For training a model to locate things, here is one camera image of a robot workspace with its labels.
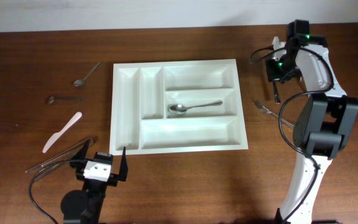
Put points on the steel tablespoon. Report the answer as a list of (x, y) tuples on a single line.
[(275, 93), (180, 109)]

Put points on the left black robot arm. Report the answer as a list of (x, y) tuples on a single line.
[(84, 205)]

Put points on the long steel tongs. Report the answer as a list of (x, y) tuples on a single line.
[(76, 147)]

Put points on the white plastic cutlery tray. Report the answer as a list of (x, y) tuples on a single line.
[(142, 93)]

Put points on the pink plastic knife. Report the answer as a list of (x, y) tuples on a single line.
[(54, 137)]

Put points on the small dark teaspoon lower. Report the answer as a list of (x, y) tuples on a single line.
[(52, 99)]

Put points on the steel fork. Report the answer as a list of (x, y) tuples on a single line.
[(302, 85), (265, 110)]

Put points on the small steel teaspoon upper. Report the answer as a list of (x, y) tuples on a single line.
[(81, 82)]

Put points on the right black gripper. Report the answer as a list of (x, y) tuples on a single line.
[(276, 76)]

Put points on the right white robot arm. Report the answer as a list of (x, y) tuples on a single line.
[(325, 123)]

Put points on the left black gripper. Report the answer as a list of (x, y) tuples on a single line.
[(112, 179)]

